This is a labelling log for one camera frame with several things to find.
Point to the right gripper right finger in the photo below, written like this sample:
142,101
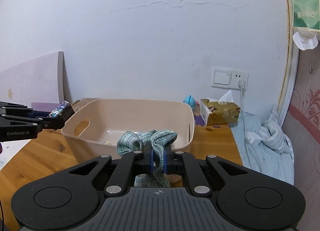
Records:
186,165

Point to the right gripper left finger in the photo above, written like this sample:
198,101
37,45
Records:
124,171

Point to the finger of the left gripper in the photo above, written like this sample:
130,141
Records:
39,122
19,110

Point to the cartoon printed small box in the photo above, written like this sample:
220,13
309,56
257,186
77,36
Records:
63,111

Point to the green checked cloth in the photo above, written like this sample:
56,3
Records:
138,141

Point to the beige plastic storage bin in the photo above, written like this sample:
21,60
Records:
96,128

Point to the pink purple board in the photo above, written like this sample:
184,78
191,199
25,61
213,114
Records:
36,83

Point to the gold tissue box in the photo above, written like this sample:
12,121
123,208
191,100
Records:
222,111

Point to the light blue quilt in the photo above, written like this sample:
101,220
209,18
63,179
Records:
264,147

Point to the green tissue pack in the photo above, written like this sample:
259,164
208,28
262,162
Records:
306,24

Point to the white wall switch socket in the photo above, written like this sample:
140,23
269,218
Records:
225,78

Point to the bed headboard cream frame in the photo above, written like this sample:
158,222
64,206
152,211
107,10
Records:
300,119

